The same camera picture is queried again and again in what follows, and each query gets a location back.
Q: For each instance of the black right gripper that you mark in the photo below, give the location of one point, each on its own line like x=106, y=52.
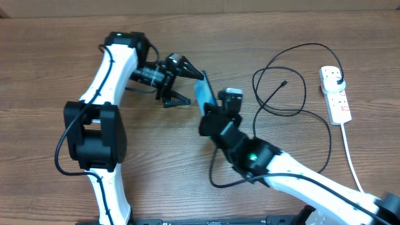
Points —
x=213, y=109

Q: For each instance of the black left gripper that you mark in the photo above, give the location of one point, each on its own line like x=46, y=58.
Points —
x=169, y=80

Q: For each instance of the blue Galaxy smartphone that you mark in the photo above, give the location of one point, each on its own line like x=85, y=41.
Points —
x=204, y=93

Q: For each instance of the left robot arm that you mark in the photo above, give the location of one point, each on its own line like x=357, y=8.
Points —
x=95, y=135

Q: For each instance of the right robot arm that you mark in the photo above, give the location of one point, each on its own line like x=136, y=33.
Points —
x=257, y=160

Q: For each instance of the white charger adapter plug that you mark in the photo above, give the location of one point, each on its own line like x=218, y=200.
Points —
x=331, y=85

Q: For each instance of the white power strip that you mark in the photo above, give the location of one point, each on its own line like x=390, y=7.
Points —
x=336, y=103

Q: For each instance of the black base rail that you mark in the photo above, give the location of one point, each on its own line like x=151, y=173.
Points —
x=268, y=220

